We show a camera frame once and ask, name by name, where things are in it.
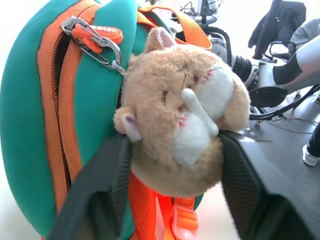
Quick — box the silver and black robot limb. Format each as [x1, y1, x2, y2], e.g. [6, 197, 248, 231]
[271, 34, 320, 91]

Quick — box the tan and white plush hamster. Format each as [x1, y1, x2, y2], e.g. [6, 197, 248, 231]
[113, 26, 252, 200]

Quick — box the orange and teal backpack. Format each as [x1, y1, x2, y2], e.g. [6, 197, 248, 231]
[0, 0, 213, 240]

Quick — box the white shoe of person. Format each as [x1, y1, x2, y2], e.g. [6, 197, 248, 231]
[301, 144, 320, 167]

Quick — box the black cable bundle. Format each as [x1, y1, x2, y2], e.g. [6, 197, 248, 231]
[249, 84, 320, 121]

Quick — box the grey office chair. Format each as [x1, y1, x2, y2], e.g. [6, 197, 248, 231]
[268, 18, 320, 56]

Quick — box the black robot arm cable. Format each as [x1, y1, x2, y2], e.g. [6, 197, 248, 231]
[204, 25, 233, 63]

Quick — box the orange rubber zipper pull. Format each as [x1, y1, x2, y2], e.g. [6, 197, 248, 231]
[71, 23, 125, 54]

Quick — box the black jacket on chair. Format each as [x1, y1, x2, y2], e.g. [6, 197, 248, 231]
[248, 0, 307, 60]

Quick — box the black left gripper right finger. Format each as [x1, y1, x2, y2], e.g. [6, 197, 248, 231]
[217, 129, 320, 240]

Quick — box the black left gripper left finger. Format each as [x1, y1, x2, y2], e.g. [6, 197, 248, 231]
[46, 136, 133, 240]

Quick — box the silver carabiner keychain clip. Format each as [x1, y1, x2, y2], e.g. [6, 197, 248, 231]
[60, 15, 127, 76]

